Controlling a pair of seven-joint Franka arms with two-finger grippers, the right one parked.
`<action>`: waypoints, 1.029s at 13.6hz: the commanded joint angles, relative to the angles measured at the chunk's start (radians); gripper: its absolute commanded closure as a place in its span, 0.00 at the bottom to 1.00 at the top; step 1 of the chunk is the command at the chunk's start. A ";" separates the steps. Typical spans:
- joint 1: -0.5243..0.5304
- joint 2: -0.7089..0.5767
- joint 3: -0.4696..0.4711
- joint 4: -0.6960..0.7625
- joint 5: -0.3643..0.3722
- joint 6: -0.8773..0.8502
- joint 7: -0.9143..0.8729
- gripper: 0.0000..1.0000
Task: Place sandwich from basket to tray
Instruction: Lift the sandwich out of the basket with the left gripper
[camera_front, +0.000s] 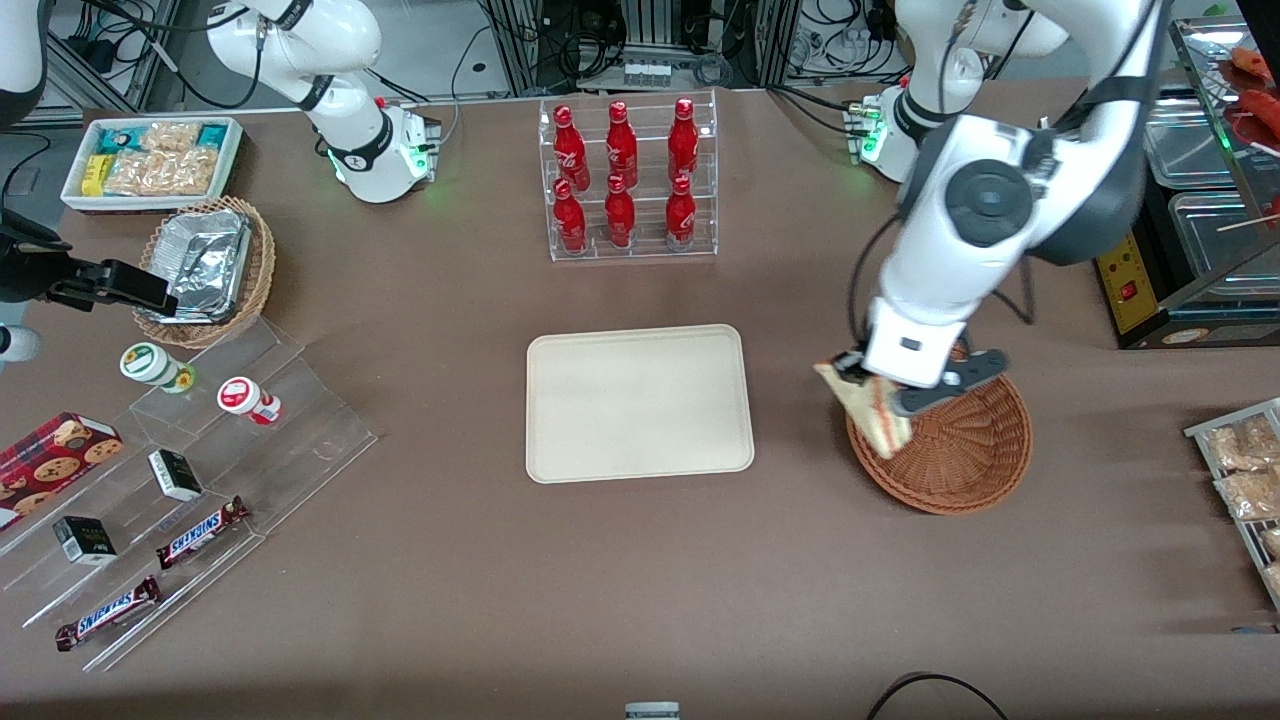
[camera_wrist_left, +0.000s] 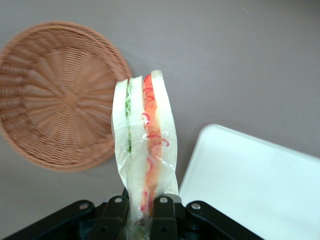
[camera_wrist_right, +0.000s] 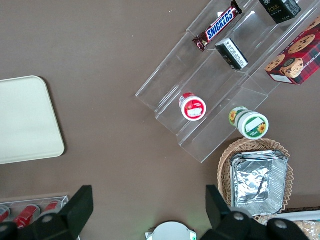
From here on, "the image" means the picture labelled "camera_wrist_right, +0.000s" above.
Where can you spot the white plastic snack bin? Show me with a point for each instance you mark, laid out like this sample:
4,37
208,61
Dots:
302,214

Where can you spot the red lid yogurt cup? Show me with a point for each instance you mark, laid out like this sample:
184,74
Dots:
193,108

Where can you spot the red cola bottle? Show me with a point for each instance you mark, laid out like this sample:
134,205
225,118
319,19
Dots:
51,206
4,213
26,215

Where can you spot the beige plastic tray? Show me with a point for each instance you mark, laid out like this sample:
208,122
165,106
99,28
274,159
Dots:
27,120

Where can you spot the green lid yogurt cup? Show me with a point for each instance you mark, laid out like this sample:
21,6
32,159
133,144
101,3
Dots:
252,125

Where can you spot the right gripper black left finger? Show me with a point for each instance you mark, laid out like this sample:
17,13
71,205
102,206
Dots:
75,215

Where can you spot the red tartan cookie box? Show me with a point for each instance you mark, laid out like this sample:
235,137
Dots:
295,60

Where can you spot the small black box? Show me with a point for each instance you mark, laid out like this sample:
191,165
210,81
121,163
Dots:
232,53
280,10

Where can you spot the stack of foil trays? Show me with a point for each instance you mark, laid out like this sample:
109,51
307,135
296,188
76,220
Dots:
257,185

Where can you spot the light wicker basket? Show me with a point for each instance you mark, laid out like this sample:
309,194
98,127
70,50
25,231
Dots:
223,170

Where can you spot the clear acrylic stepped shelf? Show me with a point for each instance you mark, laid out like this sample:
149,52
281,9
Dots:
220,82

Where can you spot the clear cracker bag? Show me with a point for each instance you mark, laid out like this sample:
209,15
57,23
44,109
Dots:
310,228

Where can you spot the snickers chocolate bar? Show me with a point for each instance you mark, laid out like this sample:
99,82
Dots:
220,23

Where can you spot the clear acrylic bottle rack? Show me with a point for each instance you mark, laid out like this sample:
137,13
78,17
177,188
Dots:
63,200

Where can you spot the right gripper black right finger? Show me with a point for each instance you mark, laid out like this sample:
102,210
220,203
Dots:
225,225

